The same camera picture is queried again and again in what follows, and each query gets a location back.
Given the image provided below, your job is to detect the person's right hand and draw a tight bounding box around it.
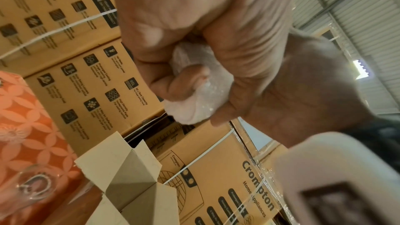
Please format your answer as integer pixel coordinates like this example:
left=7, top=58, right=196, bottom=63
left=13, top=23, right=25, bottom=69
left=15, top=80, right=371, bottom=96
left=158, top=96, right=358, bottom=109
left=240, top=27, right=377, bottom=150

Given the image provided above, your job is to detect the person's left hand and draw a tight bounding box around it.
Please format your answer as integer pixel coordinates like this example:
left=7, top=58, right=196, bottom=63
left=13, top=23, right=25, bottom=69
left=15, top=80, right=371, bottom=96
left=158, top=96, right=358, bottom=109
left=109, top=0, right=301, bottom=127

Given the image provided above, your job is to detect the bubble wrap sheet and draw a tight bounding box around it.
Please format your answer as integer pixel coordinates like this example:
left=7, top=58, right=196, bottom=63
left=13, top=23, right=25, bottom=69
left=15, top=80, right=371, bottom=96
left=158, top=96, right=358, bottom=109
left=161, top=41, right=236, bottom=125

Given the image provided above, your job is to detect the small cardboard box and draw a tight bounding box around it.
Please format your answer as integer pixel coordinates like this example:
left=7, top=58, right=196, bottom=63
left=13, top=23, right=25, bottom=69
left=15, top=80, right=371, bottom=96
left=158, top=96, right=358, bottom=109
left=74, top=131, right=182, bottom=225

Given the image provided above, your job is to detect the clear drinking glass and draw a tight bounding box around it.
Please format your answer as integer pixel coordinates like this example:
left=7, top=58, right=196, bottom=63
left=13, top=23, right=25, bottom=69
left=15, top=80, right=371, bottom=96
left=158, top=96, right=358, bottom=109
left=0, top=164, right=62, bottom=221

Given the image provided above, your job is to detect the stack of Crompton cartons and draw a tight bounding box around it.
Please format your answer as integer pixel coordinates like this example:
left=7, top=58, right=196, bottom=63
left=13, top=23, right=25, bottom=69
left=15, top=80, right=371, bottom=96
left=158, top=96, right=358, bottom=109
left=0, top=0, right=295, bottom=225

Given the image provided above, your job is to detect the white paper document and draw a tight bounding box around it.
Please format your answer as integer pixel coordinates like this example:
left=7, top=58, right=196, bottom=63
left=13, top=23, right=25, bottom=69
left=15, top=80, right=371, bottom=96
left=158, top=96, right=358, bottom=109
left=237, top=117, right=274, bottom=152

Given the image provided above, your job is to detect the black wristband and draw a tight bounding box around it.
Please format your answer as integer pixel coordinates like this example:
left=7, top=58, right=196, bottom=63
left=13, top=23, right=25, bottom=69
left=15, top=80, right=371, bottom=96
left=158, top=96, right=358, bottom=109
left=342, top=115, right=400, bottom=160

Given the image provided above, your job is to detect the orange floral tablecloth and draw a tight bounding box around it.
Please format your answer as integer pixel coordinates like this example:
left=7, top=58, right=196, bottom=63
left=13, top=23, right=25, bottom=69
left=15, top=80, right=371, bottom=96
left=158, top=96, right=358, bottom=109
left=0, top=70, right=86, bottom=225

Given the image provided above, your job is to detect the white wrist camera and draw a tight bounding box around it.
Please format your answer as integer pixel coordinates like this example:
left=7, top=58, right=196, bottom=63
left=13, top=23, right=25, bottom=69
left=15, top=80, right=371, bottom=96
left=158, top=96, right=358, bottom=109
left=275, top=131, right=400, bottom=225

